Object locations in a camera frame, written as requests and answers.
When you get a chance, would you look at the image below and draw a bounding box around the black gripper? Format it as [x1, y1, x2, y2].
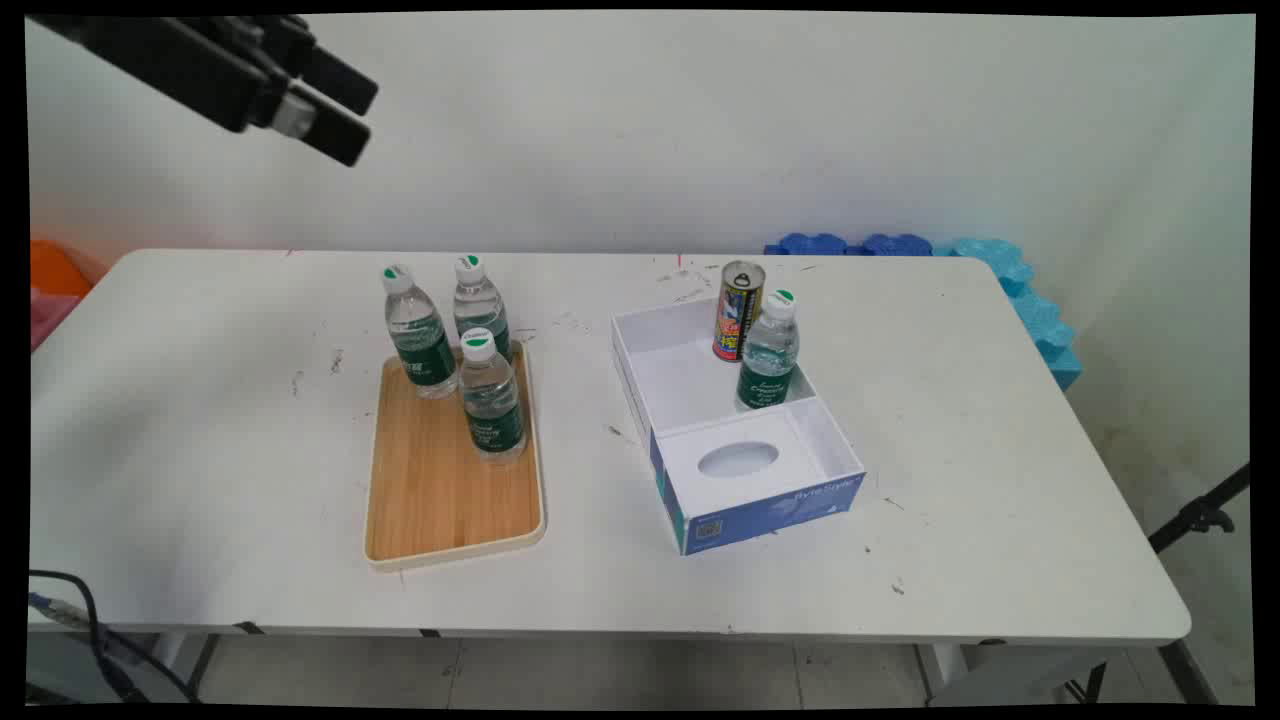
[25, 15, 380, 169]

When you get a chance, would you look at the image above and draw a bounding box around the water bottle green label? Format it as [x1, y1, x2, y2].
[736, 289, 801, 412]
[452, 254, 513, 363]
[381, 264, 460, 401]
[458, 328, 528, 466]

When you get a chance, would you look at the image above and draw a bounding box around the orange plastic object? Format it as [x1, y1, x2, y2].
[30, 240, 97, 300]

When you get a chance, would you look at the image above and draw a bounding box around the pink plastic object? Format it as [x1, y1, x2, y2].
[30, 288, 82, 352]

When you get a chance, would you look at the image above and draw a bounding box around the wooden tray cream rim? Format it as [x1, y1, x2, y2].
[363, 340, 547, 573]

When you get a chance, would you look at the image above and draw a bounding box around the white and blue cardboard box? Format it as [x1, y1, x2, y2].
[611, 296, 867, 557]

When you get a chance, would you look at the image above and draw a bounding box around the colourful drink can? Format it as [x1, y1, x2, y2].
[712, 260, 767, 363]

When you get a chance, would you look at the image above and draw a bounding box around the dark blue foam mat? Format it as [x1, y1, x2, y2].
[764, 233, 935, 257]

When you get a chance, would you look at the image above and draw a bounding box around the cyan foam mat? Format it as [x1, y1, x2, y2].
[934, 237, 1084, 392]

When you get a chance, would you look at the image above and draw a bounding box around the black tripod leg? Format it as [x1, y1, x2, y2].
[1148, 462, 1252, 554]

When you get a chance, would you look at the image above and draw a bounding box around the black metal stand leg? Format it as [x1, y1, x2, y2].
[1158, 640, 1219, 707]

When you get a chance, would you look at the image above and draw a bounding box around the black floor cable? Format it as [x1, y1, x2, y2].
[28, 570, 197, 703]

